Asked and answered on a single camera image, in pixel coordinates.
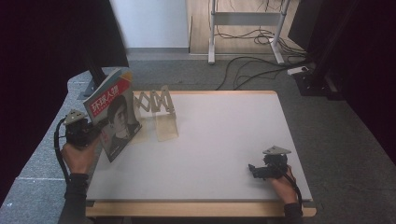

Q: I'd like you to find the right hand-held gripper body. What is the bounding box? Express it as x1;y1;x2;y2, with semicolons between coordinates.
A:
262;145;292;180

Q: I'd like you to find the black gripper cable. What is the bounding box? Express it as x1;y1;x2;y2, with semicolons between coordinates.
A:
278;166;304;207
52;117;72;185

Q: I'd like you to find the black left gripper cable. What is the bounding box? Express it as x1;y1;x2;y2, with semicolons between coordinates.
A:
52;117;72;185

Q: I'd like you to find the white power strip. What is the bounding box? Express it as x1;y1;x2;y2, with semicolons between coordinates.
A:
286;65;310;76

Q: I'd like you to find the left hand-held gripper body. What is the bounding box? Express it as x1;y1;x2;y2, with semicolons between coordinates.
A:
63;108;103;147

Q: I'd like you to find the black floor cable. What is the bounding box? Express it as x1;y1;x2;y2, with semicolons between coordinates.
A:
215;55;312;91

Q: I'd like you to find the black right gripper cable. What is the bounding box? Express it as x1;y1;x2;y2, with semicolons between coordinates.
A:
278;166;304;207

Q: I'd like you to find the magazine with portrait cover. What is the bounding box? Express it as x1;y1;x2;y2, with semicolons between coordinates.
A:
82;67;143;163

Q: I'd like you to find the white metal desk frame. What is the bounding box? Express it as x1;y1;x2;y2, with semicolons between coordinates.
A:
207;0;292;65

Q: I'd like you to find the tangle of black cables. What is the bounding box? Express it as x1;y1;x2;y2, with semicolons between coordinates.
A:
214;25;308;59

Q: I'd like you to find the person's left hand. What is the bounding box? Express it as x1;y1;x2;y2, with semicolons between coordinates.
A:
60;135;101;175

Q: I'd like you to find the black metal stand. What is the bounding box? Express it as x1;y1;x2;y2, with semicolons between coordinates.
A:
293;46;336;98
82;55;108;98

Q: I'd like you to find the person's right hand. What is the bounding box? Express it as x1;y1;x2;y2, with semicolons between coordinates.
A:
268;165;299;205

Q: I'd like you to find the black curtain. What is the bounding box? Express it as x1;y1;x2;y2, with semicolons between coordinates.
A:
287;0;396;164
0;0;131;204

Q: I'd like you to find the wooden expandable book rack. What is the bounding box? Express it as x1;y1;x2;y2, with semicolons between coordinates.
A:
132;85;180;145

